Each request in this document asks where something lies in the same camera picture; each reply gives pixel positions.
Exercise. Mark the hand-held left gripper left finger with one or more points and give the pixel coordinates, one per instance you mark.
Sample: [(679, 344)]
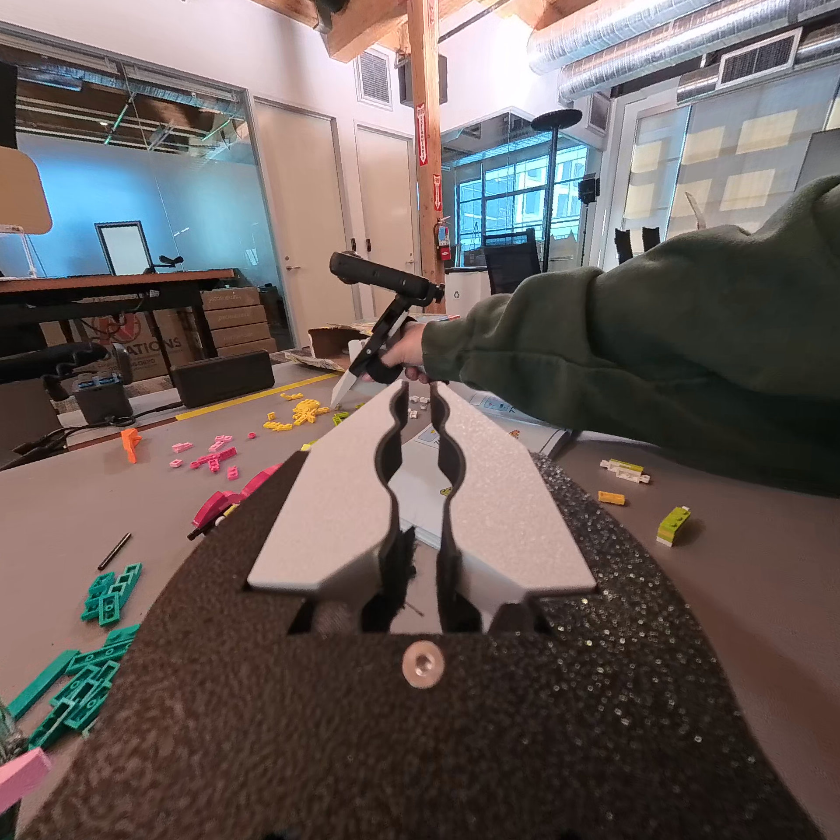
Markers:
[(315, 518)]

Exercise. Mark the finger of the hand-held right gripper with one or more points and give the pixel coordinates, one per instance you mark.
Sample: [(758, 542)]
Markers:
[(348, 387)]

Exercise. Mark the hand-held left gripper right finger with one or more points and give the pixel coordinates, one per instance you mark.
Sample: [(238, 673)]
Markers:
[(518, 518)]

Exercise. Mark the small yellow lego plate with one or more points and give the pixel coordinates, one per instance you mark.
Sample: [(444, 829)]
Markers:
[(611, 497)]

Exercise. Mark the person's right forearm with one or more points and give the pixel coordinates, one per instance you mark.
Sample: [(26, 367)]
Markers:
[(656, 361)]

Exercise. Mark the colourful lego box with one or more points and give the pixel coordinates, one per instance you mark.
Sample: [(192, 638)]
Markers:
[(321, 341)]

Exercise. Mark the pile of yellow lego pieces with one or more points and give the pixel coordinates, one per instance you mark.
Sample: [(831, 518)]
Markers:
[(279, 425)]

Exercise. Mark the lego instruction booklet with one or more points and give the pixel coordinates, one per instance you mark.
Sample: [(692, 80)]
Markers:
[(531, 433)]

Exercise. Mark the pink lego model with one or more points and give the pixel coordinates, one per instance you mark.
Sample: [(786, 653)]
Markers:
[(220, 505)]

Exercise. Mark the white and lime lego assembly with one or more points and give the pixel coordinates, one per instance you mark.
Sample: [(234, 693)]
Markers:
[(623, 470)]

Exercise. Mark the pile of pink lego pieces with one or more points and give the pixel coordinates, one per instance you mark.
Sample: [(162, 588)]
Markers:
[(213, 459)]

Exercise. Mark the lime lego brick stack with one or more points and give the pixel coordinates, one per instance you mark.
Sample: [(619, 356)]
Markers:
[(674, 523)]

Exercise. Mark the black lego axle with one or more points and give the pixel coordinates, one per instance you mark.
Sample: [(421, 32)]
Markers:
[(114, 551)]

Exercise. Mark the pile of teal lego pieces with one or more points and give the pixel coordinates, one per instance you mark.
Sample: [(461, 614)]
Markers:
[(108, 594)]

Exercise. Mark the pink lego plate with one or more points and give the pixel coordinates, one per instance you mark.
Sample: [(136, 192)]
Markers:
[(23, 771)]

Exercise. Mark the person's right hand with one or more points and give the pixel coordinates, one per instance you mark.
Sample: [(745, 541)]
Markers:
[(410, 348)]

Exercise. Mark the red fire extinguisher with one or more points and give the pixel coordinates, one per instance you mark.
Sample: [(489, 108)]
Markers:
[(443, 241)]

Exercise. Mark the white door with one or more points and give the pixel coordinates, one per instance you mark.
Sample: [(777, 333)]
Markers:
[(387, 197), (302, 210)]

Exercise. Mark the white recycling bin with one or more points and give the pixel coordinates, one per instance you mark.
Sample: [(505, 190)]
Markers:
[(466, 292)]

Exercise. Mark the yellow tape strip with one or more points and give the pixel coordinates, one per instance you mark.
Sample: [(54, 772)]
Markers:
[(256, 396)]

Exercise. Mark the short red sign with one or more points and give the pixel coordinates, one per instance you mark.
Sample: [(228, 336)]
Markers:
[(438, 192)]

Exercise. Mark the black hard case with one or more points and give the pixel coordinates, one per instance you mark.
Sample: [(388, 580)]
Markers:
[(223, 379)]

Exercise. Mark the black mesh office chair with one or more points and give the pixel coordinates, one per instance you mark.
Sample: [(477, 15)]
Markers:
[(508, 262)]

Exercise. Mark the stacked flat cardboard boxes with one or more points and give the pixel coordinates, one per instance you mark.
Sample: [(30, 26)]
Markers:
[(236, 321)]

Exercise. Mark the long red sign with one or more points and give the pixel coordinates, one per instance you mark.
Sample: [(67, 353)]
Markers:
[(422, 134)]

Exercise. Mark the gridded window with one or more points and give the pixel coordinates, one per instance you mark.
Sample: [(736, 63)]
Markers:
[(512, 190)]

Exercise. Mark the printed cardboard box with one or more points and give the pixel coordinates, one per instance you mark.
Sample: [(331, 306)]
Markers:
[(157, 341)]

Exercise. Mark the orange brick separator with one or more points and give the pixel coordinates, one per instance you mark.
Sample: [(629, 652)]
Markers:
[(130, 445)]

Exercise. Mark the black speaker on stand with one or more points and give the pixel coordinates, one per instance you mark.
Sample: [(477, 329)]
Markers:
[(589, 189)]

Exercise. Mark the black floor lamp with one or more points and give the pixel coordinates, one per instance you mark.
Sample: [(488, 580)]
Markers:
[(556, 120)]

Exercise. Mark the wooden ceiling beam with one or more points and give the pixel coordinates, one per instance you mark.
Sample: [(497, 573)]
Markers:
[(354, 39)]

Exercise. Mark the black power hub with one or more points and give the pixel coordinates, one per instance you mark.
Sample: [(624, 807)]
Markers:
[(102, 400)]

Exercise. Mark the wooden desk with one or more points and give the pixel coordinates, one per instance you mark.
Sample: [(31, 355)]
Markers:
[(118, 281)]

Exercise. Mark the framed whiteboard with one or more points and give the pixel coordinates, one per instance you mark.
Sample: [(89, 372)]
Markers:
[(123, 248)]

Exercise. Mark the black chair armrest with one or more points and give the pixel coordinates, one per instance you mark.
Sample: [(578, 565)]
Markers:
[(59, 359)]

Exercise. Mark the silver ceiling ducts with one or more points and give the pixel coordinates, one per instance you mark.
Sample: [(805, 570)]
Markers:
[(623, 33)]

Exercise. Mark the window roller blinds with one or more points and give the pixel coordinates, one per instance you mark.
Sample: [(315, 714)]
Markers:
[(722, 164)]

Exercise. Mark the beige acoustic panel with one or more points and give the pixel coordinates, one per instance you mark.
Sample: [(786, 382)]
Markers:
[(23, 193)]

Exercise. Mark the clear bag of green pieces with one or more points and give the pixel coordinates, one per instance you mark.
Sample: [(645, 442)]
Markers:
[(10, 735)]

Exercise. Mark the black monitor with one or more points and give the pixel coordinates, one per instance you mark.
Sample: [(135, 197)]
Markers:
[(6, 105)]

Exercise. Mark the ceiling air vent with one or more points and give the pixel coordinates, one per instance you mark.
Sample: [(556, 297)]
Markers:
[(758, 58)]

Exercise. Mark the black speaker on post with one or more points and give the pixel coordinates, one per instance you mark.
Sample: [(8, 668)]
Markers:
[(405, 82)]

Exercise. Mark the wall air vent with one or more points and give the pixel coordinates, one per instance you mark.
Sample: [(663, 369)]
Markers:
[(374, 75)]

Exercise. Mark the wooden post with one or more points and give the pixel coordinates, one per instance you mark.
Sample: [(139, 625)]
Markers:
[(423, 39)]

